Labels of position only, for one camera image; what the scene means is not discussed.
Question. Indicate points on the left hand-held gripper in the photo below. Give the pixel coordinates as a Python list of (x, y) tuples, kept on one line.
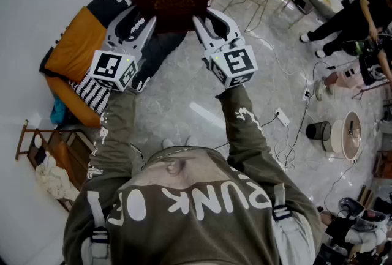
[(107, 66)]

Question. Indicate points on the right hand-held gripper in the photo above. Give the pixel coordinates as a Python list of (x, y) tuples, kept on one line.
[(235, 65)]

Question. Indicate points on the orange sofa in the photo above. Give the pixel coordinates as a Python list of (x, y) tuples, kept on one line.
[(76, 43)]

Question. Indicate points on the person's left forearm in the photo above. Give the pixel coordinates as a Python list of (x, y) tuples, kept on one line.
[(116, 123)]

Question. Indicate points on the person's right forearm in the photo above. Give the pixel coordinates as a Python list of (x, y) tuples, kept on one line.
[(242, 123)]

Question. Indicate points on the black white striped blanket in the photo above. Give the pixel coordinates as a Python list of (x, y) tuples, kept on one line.
[(104, 3)]

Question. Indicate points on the teal cloth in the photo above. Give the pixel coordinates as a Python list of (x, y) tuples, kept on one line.
[(58, 109)]

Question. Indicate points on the white power strip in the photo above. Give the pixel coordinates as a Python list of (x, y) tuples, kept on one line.
[(282, 117)]

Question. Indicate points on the white plug adaptor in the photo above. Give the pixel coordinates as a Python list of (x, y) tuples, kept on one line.
[(307, 95)]

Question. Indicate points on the cream padded chair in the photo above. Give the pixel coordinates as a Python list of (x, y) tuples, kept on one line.
[(324, 2)]

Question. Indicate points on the wooden rack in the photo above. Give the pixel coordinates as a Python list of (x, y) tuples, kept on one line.
[(64, 147)]

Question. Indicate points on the cream cloth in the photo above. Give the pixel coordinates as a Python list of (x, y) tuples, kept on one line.
[(56, 181)]

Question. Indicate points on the white round pot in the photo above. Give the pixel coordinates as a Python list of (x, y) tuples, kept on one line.
[(350, 135)]

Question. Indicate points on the person's olive sweatshirt torso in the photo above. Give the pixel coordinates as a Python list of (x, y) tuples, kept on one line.
[(190, 221)]

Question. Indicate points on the gold frame stool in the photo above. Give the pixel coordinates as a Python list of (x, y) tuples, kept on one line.
[(301, 2)]

